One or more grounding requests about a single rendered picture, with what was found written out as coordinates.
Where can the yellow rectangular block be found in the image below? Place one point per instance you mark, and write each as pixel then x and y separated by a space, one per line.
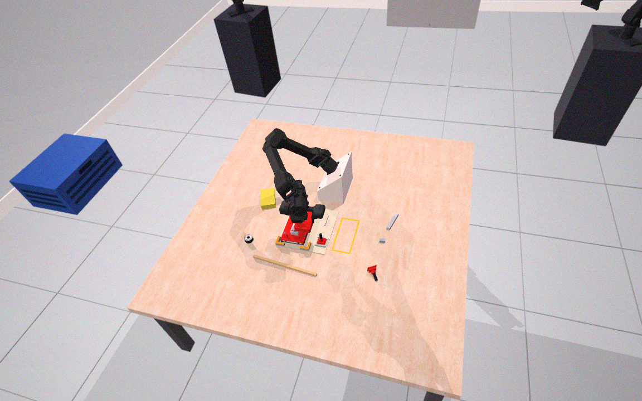
pixel 268 199

